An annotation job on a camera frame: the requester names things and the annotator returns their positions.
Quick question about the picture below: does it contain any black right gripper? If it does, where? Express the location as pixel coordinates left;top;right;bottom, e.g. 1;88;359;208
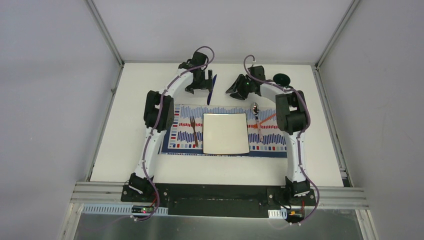
226;74;255;101

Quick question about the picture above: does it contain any blue plastic knife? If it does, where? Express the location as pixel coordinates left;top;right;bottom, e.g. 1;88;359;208
206;74;217;106

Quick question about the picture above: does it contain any metal spoon pink handle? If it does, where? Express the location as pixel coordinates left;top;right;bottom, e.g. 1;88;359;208
250;102;263;142

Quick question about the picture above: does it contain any brown wooden fork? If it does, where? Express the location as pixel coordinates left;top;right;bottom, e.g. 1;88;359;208
189;116;199;147

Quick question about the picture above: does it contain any white square plate black rim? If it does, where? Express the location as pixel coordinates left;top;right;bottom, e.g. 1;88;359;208
202;113;250;155

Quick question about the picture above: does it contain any blue striped placemat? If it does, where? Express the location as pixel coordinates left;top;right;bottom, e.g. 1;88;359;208
159;104;287;158

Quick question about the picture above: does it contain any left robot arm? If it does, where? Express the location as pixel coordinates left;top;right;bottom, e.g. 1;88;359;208
128;69;216;203

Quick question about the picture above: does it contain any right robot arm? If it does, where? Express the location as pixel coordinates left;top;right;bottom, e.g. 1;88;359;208
226;73;311;205

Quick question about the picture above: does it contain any dark green mug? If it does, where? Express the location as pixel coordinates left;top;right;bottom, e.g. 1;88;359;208
272;73;292;88

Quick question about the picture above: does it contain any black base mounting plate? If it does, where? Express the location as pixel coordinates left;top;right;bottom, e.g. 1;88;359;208
120;183;316;218

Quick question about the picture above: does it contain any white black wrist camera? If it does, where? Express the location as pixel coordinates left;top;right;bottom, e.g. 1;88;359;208
248;65;266;81

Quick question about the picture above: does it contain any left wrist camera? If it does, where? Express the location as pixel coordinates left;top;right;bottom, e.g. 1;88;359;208
178;51;209;71

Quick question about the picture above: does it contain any aluminium frame rail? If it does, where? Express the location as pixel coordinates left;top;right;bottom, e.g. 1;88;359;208
70;182;370;210

